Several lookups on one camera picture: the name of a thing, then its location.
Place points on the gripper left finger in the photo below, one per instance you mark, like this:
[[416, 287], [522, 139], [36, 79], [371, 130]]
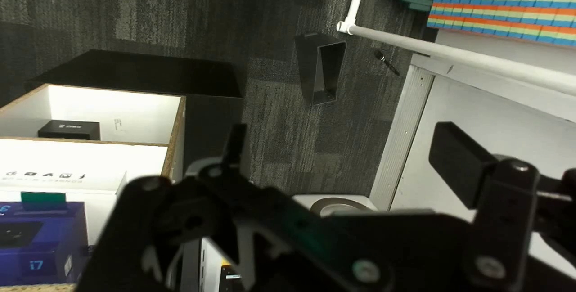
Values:
[[148, 220]]

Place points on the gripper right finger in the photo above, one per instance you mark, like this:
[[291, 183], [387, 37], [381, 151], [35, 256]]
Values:
[[463, 161]]

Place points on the white wooden shelf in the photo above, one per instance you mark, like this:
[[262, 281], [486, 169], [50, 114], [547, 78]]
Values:
[[112, 112]]

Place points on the white board with metal edge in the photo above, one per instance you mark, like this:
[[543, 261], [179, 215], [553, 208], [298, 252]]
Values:
[[472, 112]]

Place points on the white box with icons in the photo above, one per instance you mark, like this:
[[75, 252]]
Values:
[[63, 177]]

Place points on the blue printed box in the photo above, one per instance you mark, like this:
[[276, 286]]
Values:
[[40, 247]]

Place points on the small black box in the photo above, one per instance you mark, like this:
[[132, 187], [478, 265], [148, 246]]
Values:
[[67, 131]]

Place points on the small black pen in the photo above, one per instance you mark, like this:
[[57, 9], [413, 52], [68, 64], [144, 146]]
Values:
[[386, 62]]

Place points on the white pipe frame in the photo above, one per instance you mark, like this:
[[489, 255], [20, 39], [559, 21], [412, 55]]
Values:
[[450, 51]]

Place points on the black metal bracket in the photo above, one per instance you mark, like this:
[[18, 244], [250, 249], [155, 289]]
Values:
[[315, 67]]

